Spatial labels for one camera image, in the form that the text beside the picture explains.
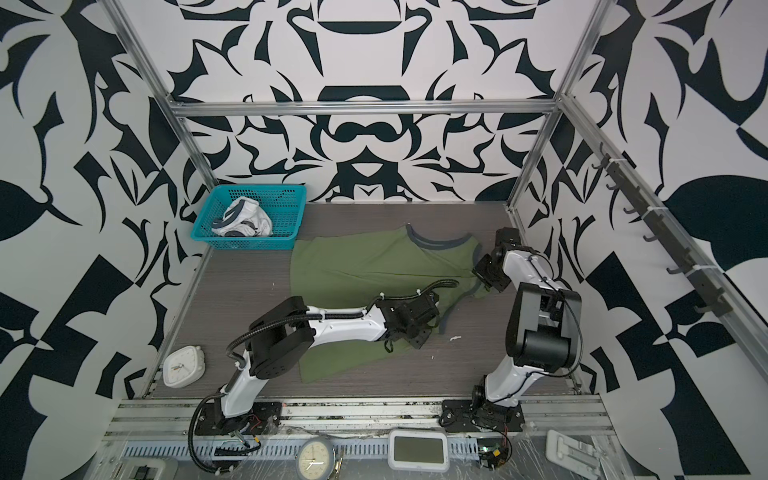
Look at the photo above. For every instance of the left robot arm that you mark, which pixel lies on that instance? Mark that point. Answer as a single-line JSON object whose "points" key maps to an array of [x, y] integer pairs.
{"points": [[277, 341]]}

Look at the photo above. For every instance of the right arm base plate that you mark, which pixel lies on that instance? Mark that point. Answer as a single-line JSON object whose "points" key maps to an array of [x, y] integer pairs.
{"points": [[464, 416]]}

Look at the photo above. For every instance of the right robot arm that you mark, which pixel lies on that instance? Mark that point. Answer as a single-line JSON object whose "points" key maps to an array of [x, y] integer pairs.
{"points": [[543, 337]]}

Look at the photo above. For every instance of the teal plastic basket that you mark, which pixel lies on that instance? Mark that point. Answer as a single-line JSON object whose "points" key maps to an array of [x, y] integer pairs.
{"points": [[283, 203]]}

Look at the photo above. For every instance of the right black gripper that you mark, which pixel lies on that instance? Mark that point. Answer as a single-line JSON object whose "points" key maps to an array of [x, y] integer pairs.
{"points": [[480, 269]]}

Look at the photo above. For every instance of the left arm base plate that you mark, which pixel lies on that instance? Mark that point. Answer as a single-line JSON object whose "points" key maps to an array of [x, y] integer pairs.
{"points": [[261, 418]]}

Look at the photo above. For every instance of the green tank top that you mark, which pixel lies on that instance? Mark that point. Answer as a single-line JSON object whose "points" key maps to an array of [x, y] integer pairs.
{"points": [[348, 271]]}

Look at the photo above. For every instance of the round analog clock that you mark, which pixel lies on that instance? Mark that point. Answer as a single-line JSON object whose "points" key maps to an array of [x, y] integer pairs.
{"points": [[316, 459]]}

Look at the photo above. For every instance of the white digital timer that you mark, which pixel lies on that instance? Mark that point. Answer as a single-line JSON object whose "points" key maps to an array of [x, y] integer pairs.
{"points": [[418, 451]]}

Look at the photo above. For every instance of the white plastic bracket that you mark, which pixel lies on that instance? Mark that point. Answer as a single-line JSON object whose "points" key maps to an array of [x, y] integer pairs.
{"points": [[576, 456]]}

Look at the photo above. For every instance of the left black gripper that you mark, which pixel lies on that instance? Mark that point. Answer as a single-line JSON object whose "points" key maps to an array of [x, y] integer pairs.
{"points": [[422, 337]]}

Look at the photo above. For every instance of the white grey tank top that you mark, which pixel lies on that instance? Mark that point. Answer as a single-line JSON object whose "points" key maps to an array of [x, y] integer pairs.
{"points": [[243, 218]]}

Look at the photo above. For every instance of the white round plastic object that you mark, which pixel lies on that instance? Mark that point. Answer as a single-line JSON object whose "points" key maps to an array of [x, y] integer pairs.
{"points": [[183, 367]]}

